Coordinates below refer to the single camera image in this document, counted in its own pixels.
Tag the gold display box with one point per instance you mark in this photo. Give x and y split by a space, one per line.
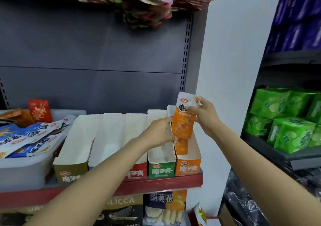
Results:
75 143

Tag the orange display box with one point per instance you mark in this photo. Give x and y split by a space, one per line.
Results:
188 165

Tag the blue display box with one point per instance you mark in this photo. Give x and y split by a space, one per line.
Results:
108 133

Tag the person's right forearm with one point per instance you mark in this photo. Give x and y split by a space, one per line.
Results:
266 183

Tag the person's left hand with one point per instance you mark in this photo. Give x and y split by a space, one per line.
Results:
158 132

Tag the pile of snack packets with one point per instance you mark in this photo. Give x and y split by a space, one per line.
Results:
30 138

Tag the orange snack packets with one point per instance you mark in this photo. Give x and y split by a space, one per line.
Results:
181 145
183 123

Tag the black plastic wrapped bundle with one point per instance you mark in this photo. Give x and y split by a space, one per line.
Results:
245 203

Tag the white plastic bin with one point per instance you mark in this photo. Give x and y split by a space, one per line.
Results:
25 170

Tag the yellow blue biscuit carton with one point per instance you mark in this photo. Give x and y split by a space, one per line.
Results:
165 203

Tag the hanging yellow green snack bags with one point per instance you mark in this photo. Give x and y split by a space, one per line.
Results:
135 16

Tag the yellow snack packets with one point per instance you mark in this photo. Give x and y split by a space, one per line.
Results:
200 216

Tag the stack of green packs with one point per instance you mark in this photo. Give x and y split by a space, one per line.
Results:
291 133

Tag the person's left forearm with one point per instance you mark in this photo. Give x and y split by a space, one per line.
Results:
95 188

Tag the black display carton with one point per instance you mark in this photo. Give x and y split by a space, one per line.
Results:
125 211

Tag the red display box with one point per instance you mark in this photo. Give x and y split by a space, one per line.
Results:
133 128

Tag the green display box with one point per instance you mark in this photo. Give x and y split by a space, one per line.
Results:
160 170

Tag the person's right hand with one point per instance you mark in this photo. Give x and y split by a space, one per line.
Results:
208 118

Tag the row of purple packs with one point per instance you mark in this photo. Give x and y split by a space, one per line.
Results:
296 27

